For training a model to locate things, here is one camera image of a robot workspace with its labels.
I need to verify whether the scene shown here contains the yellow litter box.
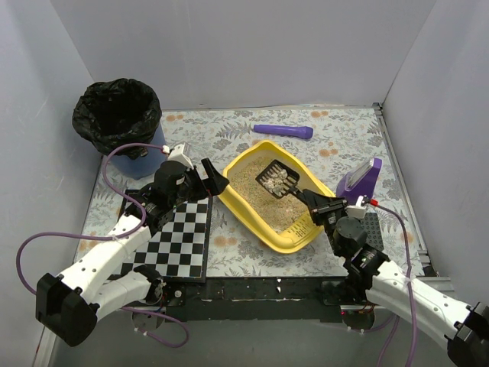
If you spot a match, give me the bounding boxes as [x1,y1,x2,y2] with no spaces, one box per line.
[219,140,335,254]

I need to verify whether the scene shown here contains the black litter scoop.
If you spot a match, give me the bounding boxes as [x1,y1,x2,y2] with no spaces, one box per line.
[255,160,306,203]

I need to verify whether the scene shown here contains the blue trash bin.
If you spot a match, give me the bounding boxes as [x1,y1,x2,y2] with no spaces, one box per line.
[109,147,167,180]

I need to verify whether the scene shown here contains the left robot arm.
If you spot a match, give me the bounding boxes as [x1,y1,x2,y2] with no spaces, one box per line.
[35,158,229,346]

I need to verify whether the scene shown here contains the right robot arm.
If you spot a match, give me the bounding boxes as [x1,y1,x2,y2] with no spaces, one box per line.
[292,189,488,366]

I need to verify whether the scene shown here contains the cat litter granules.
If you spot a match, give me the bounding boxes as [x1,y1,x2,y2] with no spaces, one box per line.
[229,157,307,233]

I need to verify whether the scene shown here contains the grey lego baseplate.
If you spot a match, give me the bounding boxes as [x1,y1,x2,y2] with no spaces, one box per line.
[361,213,384,252]

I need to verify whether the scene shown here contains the floral table mat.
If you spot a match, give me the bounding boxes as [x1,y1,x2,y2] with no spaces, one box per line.
[72,106,425,278]

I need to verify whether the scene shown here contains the black white chessboard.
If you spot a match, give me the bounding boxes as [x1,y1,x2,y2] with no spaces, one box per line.
[110,198,212,283]

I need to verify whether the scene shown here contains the purple flashlight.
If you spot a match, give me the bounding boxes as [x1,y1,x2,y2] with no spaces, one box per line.
[253,124,314,140]

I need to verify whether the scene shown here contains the black trash bag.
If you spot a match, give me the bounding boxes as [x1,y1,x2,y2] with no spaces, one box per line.
[72,78,162,156]

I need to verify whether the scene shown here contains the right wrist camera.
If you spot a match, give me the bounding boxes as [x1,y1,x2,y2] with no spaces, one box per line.
[346,196,371,219]

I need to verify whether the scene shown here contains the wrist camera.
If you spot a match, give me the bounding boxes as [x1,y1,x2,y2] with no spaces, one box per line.
[346,196,371,219]
[162,142,193,169]

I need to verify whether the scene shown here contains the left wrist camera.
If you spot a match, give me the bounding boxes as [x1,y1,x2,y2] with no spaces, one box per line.
[162,142,193,169]

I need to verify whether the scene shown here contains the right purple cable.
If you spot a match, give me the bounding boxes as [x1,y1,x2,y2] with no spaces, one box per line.
[368,198,417,367]

